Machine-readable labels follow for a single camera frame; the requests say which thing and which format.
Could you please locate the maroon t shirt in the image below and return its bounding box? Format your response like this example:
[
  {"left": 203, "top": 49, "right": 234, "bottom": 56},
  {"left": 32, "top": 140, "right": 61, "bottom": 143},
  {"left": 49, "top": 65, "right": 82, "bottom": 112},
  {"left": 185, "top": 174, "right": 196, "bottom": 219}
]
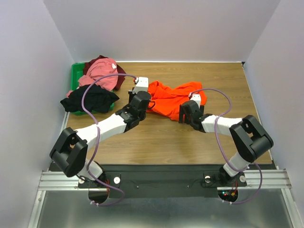
[{"left": 83, "top": 55, "right": 126, "bottom": 91}]

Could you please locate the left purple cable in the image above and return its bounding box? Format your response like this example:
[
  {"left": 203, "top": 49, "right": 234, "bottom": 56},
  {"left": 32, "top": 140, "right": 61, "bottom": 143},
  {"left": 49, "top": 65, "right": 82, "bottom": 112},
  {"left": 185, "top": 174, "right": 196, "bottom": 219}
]
[{"left": 81, "top": 73, "right": 125, "bottom": 207}]

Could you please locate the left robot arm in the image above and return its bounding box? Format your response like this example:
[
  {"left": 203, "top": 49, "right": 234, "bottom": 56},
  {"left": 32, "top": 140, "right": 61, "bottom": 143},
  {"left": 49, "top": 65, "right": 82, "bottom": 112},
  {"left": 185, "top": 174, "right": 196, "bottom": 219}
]
[{"left": 49, "top": 91, "right": 151, "bottom": 187}]

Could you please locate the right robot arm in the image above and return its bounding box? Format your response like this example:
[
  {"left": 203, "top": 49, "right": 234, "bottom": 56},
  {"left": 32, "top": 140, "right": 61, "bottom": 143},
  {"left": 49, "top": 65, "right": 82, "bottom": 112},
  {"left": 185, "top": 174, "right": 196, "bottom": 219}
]
[{"left": 179, "top": 100, "right": 274, "bottom": 185}]

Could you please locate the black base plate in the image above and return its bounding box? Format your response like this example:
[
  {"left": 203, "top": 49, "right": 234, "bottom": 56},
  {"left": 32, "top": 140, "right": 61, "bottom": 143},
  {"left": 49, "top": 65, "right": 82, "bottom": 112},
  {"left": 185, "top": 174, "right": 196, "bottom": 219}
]
[{"left": 48, "top": 163, "right": 254, "bottom": 199}]

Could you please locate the purple cable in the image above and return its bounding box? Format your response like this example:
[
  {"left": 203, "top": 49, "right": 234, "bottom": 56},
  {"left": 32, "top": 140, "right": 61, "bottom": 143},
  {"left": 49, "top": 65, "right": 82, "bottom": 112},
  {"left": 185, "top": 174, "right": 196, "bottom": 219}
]
[
  {"left": 189, "top": 88, "right": 263, "bottom": 206},
  {"left": 81, "top": 73, "right": 125, "bottom": 207}
]

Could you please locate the orange t shirt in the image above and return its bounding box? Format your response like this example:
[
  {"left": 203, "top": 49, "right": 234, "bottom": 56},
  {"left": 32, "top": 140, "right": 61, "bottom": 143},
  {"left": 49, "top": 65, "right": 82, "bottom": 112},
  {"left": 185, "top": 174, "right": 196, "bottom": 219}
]
[{"left": 147, "top": 81, "right": 202, "bottom": 121}]

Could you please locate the green plastic bin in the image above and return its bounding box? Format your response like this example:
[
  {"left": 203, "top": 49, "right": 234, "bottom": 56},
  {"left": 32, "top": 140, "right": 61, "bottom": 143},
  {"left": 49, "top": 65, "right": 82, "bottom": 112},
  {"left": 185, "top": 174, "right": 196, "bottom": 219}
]
[{"left": 70, "top": 63, "right": 114, "bottom": 116}]

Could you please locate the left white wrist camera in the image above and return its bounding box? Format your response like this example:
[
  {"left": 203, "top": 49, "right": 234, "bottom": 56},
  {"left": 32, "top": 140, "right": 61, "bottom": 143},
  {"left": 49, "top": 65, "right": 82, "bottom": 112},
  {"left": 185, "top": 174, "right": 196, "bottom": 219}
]
[{"left": 132, "top": 77, "right": 149, "bottom": 94}]

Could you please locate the pink t shirt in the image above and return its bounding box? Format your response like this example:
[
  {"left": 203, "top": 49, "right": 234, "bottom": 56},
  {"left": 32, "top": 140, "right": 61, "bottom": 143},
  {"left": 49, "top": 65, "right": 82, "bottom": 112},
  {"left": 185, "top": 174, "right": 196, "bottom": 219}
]
[{"left": 78, "top": 58, "right": 118, "bottom": 91}]

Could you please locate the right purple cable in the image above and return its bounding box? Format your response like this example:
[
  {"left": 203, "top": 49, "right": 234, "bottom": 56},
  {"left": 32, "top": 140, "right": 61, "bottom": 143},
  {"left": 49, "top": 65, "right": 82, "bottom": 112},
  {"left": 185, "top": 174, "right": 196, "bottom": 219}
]
[{"left": 189, "top": 88, "right": 263, "bottom": 206}]

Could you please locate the black t shirt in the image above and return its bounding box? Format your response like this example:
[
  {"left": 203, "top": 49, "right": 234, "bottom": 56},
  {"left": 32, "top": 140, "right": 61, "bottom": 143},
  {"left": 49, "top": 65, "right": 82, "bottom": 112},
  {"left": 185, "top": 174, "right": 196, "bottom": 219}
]
[{"left": 60, "top": 85, "right": 119, "bottom": 113}]

